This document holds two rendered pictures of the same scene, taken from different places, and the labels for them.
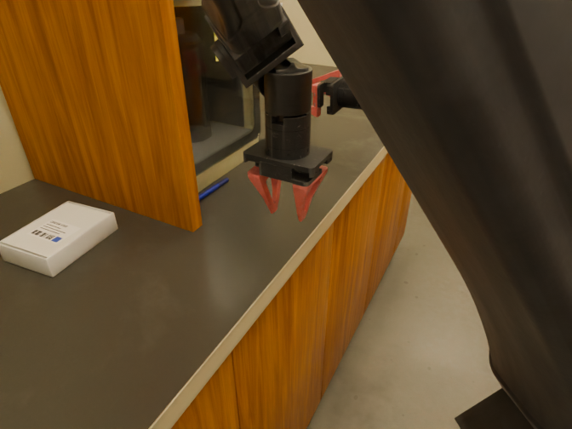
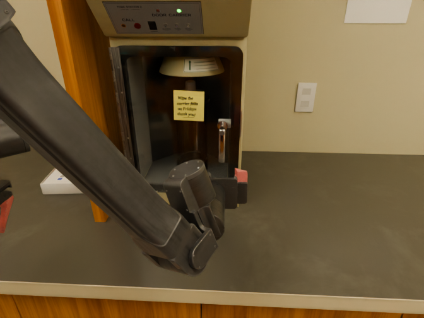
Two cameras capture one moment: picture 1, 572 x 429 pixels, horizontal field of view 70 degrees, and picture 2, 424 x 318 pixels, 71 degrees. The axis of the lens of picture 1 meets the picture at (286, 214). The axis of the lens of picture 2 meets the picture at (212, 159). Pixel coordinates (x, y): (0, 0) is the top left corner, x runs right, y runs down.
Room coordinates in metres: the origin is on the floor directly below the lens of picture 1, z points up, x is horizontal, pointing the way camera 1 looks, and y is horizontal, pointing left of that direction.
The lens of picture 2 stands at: (0.68, -0.55, 1.46)
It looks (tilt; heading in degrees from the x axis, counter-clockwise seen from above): 27 degrees down; 65
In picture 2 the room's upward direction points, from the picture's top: straight up
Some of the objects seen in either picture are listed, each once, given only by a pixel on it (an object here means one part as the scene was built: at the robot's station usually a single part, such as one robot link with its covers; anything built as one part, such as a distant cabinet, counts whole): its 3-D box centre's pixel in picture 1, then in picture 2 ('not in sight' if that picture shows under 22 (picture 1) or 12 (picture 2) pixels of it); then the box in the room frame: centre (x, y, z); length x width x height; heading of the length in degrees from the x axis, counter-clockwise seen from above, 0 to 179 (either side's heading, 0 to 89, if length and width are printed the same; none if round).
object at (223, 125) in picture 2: not in sight; (222, 142); (1.00, 0.07, 1.17); 0.05 x 0.03 x 0.10; 62
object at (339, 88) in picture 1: (350, 94); (209, 199); (0.87, -0.14, 1.15); 0.10 x 0.07 x 0.07; 152
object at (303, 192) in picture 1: (294, 188); not in sight; (0.49, -0.01, 1.13); 0.07 x 0.07 x 0.09; 62
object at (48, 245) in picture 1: (60, 235); (74, 178); (0.63, 0.42, 0.96); 0.16 x 0.12 x 0.04; 158
